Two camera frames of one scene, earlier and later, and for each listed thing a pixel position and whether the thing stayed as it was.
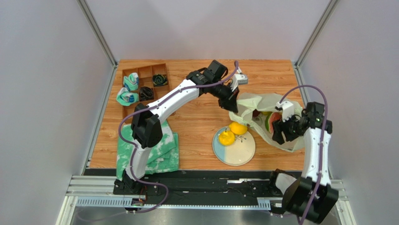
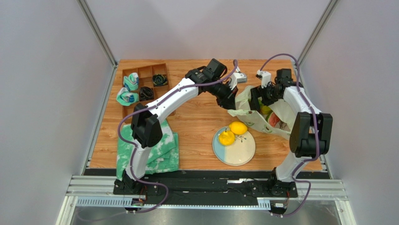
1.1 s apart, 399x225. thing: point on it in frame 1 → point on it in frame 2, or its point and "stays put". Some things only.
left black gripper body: [224, 93] stays put
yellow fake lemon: [238, 129] stays put
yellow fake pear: [226, 138] stays put
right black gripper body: [281, 131] → [255, 97]
